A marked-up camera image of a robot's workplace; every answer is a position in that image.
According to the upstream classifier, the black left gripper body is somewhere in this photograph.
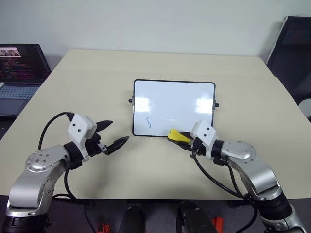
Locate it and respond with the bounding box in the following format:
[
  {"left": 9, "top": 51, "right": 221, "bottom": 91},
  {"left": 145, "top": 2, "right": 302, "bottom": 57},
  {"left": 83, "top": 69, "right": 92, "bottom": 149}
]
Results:
[{"left": 85, "top": 132, "right": 108, "bottom": 157}]

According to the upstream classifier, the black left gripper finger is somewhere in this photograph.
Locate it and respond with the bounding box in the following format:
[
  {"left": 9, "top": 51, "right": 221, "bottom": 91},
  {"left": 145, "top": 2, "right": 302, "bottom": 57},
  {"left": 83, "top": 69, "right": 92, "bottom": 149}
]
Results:
[
  {"left": 96, "top": 120, "right": 114, "bottom": 133},
  {"left": 105, "top": 135, "right": 130, "bottom": 155}
]

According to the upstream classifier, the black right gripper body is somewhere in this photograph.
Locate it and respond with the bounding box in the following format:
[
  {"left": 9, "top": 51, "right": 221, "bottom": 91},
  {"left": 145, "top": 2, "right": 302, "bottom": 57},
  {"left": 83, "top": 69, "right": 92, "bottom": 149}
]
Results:
[{"left": 191, "top": 137, "right": 207, "bottom": 156}]

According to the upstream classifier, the yellow whiteboard eraser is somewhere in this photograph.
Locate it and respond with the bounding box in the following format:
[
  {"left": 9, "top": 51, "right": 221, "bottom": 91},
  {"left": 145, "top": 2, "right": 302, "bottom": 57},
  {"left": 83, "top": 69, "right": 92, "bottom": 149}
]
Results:
[{"left": 167, "top": 129, "right": 192, "bottom": 144}]

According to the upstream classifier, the small black-framed whiteboard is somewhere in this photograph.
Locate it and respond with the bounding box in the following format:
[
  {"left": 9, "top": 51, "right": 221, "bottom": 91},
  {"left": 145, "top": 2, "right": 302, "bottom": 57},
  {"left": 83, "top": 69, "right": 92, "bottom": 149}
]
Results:
[{"left": 127, "top": 78, "right": 220, "bottom": 138}]

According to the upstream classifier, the dark rounded shape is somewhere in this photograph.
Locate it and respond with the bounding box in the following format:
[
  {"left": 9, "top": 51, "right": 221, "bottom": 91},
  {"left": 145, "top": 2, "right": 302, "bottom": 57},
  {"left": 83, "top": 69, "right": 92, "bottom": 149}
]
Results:
[
  {"left": 118, "top": 205, "right": 147, "bottom": 233},
  {"left": 178, "top": 200, "right": 219, "bottom": 233}
]

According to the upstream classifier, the orange plastic part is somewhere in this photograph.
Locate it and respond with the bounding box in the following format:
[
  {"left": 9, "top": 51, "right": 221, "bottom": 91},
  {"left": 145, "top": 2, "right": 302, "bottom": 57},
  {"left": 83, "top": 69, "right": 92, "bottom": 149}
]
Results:
[
  {"left": 210, "top": 216, "right": 225, "bottom": 233},
  {"left": 97, "top": 222, "right": 112, "bottom": 233}
]

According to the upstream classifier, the open grey laptop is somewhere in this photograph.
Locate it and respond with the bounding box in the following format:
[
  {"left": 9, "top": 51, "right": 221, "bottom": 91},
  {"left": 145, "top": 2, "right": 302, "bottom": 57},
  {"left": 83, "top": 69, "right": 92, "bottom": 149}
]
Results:
[{"left": 0, "top": 43, "right": 52, "bottom": 117}]

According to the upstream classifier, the white round object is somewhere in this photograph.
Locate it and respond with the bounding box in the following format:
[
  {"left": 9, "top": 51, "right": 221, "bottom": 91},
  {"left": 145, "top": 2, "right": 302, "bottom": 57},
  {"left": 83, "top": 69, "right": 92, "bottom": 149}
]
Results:
[{"left": 298, "top": 98, "right": 311, "bottom": 122}]

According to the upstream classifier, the black flat panel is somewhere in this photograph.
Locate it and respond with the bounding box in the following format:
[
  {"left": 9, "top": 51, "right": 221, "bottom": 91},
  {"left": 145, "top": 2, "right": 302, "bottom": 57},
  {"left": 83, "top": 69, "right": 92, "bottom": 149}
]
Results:
[{"left": 266, "top": 15, "right": 311, "bottom": 108}]

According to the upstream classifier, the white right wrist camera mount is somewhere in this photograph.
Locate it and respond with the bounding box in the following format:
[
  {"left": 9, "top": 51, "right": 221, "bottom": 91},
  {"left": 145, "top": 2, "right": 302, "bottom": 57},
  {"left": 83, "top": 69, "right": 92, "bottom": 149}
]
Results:
[{"left": 190, "top": 119, "right": 218, "bottom": 156}]

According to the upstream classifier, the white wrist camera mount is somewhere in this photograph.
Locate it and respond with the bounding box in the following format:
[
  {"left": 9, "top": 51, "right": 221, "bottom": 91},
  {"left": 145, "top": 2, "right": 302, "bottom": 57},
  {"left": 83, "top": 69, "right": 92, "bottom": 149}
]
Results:
[
  {"left": 190, "top": 119, "right": 218, "bottom": 156},
  {"left": 67, "top": 114, "right": 98, "bottom": 163}
]

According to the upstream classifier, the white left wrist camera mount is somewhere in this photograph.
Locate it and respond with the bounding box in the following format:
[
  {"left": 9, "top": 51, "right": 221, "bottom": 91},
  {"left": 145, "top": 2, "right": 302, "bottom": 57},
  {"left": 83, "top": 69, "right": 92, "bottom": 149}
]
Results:
[{"left": 67, "top": 114, "right": 98, "bottom": 163}]

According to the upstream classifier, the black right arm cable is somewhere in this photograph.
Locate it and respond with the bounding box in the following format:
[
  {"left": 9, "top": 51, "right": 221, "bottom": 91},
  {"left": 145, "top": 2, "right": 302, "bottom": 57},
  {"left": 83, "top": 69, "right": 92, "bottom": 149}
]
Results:
[{"left": 190, "top": 145, "right": 259, "bottom": 226}]

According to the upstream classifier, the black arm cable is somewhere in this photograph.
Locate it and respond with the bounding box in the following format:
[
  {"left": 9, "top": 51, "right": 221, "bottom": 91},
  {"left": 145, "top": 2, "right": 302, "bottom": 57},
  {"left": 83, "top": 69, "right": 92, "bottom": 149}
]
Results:
[
  {"left": 190, "top": 145, "right": 259, "bottom": 226},
  {"left": 38, "top": 111, "right": 79, "bottom": 201}
]

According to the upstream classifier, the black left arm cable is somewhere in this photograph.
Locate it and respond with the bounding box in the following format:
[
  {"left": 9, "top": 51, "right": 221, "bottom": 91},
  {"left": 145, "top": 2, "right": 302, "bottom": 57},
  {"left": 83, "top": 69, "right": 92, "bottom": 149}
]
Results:
[{"left": 38, "top": 111, "right": 79, "bottom": 201}]

